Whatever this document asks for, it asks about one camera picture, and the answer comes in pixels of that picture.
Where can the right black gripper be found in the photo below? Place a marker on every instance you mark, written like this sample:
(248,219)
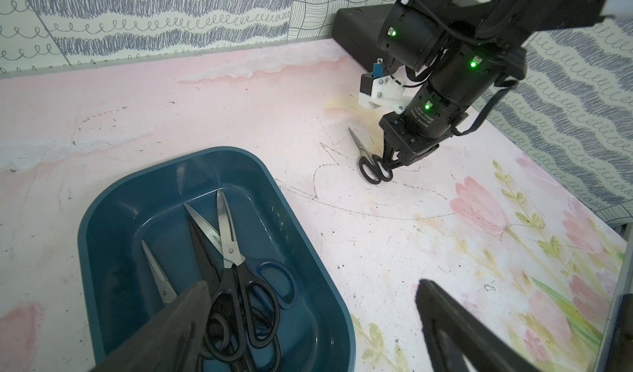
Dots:
(400,146)

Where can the blue handled scissors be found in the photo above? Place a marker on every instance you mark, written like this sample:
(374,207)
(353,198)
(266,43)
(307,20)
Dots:
(275,274)

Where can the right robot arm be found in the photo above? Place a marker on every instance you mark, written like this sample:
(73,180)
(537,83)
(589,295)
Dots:
(455,50)

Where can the all-black scissors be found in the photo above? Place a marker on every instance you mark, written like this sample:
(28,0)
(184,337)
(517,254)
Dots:
(207,273)

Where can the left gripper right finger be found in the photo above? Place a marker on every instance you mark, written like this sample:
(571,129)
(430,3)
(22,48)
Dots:
(455,337)

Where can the black plastic tool case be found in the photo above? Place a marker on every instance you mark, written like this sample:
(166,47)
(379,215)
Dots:
(356,31)

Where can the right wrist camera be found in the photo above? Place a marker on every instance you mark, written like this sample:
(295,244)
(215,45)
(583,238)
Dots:
(378,89)

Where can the small black handled scissors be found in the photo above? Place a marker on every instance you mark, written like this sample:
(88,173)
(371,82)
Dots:
(165,289)

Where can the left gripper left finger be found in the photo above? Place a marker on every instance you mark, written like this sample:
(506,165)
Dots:
(170,341)

